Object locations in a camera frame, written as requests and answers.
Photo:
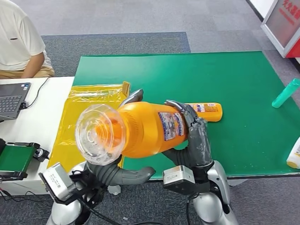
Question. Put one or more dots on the green belt conveyor device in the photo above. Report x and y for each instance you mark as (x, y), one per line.
(13, 158)

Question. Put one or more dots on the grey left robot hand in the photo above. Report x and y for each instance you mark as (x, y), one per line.
(121, 177)

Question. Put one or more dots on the white table bracket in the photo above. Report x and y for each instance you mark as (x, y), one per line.
(114, 189)

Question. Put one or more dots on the orange bottle with clear cap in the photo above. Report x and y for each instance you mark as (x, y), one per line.
(211, 113)
(145, 130)

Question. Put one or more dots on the red and white cabinet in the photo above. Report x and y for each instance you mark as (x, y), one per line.
(281, 24)

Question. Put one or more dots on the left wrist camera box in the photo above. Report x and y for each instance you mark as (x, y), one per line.
(57, 183)

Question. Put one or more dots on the grey laptop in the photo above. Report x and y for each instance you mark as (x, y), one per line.
(10, 99)

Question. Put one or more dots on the black round knob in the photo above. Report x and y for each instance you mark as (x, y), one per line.
(40, 153)

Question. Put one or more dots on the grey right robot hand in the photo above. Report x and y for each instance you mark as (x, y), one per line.
(199, 143)

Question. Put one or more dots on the person in white shirt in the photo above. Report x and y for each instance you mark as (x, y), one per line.
(19, 43)

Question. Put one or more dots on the yellow plastic-wrapped box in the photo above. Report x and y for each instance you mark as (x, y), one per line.
(68, 124)

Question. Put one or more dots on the green table mat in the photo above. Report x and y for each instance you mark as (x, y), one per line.
(234, 93)

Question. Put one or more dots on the white and yellow bottle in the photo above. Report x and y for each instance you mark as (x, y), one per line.
(295, 156)

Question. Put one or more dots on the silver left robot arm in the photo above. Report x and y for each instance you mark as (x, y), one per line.
(63, 214)

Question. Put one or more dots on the teal plastic bottle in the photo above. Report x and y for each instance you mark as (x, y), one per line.
(284, 94)

